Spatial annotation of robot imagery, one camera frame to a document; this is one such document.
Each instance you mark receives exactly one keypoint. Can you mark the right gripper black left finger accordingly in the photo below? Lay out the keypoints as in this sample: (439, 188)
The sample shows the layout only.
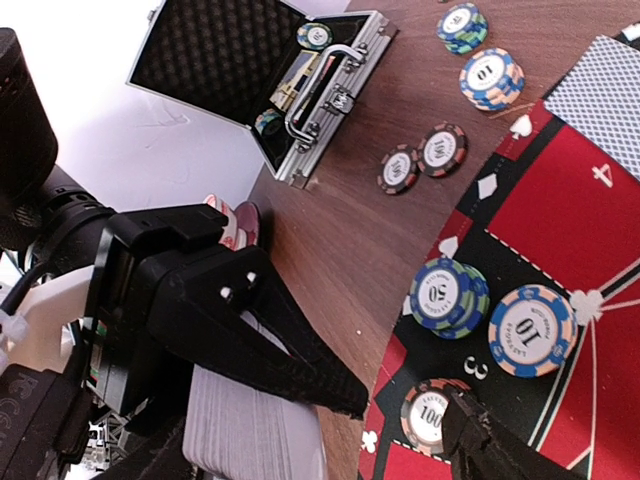
(158, 458)

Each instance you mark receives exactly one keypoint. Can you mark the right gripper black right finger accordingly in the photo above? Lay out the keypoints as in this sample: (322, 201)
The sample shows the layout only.
(480, 447)

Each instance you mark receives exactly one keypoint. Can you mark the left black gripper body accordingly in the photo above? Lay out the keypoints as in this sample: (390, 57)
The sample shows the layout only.
(136, 251)

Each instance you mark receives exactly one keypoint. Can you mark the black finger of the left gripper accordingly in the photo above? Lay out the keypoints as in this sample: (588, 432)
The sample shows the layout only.
(232, 313)

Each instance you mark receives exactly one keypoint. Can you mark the red black chips seat three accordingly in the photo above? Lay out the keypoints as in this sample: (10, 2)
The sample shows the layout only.
(423, 410)

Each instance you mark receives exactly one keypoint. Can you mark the blue playing card deck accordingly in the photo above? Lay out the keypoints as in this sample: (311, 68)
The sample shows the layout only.
(234, 431)

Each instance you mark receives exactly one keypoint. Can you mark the white chips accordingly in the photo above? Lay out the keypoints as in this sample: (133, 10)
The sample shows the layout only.
(532, 331)

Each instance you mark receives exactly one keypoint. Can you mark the green chips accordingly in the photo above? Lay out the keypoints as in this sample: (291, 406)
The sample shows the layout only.
(449, 298)

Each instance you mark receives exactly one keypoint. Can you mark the red black chip stack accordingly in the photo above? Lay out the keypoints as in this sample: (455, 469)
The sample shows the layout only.
(399, 170)

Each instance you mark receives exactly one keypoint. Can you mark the single red black chip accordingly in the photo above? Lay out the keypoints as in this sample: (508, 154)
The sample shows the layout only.
(442, 150)

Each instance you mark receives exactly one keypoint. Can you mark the green white chip stack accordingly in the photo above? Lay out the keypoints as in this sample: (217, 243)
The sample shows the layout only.
(462, 28)

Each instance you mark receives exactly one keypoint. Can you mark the card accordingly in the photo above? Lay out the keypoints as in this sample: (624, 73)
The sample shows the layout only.
(599, 98)

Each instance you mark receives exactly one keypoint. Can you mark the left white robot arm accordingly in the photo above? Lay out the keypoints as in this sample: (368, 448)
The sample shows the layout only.
(44, 209)

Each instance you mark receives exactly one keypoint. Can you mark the black gold card box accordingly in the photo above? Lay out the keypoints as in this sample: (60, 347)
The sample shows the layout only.
(294, 79)

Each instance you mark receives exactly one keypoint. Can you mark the round red black poker mat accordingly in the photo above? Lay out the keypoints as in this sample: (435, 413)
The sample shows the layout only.
(548, 207)

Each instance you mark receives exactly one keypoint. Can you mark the aluminium poker case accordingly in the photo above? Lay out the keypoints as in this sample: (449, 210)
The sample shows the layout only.
(226, 58)

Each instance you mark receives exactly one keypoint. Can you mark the green chip inside case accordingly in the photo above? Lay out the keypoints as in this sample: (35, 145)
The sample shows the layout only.
(314, 36)

